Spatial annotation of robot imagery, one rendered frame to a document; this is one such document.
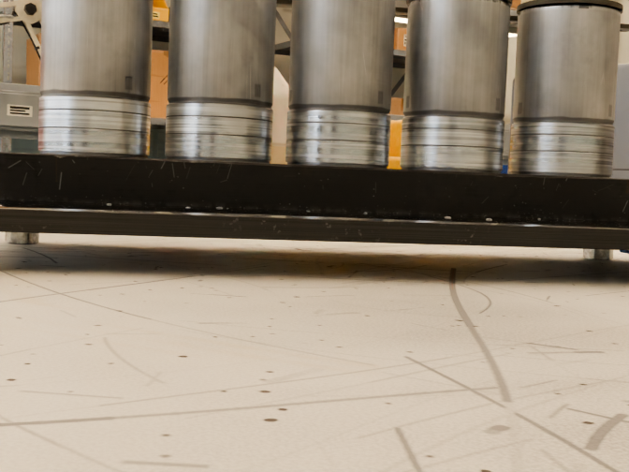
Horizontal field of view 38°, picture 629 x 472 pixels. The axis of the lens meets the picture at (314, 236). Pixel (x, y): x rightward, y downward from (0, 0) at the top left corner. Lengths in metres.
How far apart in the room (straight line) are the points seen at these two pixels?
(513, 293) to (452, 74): 0.07
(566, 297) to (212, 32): 0.10
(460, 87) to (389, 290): 0.07
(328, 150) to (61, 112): 0.06
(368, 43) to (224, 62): 0.03
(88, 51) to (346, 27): 0.06
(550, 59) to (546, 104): 0.01
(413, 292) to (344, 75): 0.07
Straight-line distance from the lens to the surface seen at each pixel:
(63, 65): 0.20
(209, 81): 0.20
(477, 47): 0.21
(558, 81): 0.22
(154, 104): 4.35
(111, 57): 0.20
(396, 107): 4.93
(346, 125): 0.20
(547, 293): 0.16
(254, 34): 0.21
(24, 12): 2.92
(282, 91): 0.37
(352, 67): 0.21
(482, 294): 0.15
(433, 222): 0.17
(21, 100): 2.46
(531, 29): 0.23
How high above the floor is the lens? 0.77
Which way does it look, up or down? 4 degrees down
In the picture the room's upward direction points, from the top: 2 degrees clockwise
